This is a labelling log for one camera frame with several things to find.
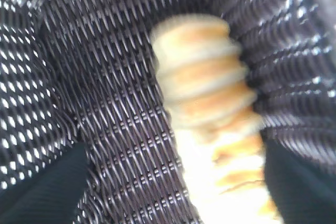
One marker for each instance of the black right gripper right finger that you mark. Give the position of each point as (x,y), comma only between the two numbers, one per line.
(304,192)

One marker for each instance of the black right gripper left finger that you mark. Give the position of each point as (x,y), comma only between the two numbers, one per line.
(39,197)

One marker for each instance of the dark brown wicker basket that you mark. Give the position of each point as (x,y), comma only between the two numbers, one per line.
(105,77)

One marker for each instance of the long striped bread roll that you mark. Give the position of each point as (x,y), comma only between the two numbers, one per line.
(204,82)

